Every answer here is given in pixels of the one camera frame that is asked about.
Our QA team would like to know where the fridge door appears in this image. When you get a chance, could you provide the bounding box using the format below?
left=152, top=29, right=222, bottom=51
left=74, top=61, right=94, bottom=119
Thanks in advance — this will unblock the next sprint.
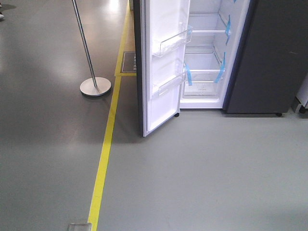
left=133, top=0, right=191, bottom=137

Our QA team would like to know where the dark fridge body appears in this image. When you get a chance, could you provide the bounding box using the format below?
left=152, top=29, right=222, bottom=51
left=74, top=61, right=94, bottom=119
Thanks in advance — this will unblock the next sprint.
left=180, top=0, right=308, bottom=114

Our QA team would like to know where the lower clear door bin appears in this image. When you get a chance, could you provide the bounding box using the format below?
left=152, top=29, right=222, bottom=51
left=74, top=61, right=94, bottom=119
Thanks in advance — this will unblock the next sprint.
left=152, top=70, right=187, bottom=98

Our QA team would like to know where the clear door bin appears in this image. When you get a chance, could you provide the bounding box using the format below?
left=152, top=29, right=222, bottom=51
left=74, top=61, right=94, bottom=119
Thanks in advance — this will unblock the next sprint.
left=152, top=70, right=187, bottom=98
left=152, top=25, right=193, bottom=57

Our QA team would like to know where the clear crisper drawer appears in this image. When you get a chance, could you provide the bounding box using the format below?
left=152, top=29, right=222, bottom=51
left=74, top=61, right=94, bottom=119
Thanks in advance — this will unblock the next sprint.
left=183, top=81, right=218, bottom=99

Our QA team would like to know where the dark floor sign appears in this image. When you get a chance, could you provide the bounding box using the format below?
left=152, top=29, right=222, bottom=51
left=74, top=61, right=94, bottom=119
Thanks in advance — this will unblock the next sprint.
left=121, top=51, right=137, bottom=73

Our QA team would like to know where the metal stanchion pole with base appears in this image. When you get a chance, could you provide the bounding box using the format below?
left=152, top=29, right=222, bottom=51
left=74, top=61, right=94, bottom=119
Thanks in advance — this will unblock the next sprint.
left=72, top=0, right=112, bottom=97

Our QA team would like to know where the middle clear door bin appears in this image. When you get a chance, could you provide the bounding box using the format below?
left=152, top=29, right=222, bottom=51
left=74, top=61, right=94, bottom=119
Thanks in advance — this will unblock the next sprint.
left=152, top=25, right=193, bottom=57

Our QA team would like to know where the lower metal floor plate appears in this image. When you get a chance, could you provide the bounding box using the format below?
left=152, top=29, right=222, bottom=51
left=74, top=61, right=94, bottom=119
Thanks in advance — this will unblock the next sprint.
left=67, top=223, right=92, bottom=231

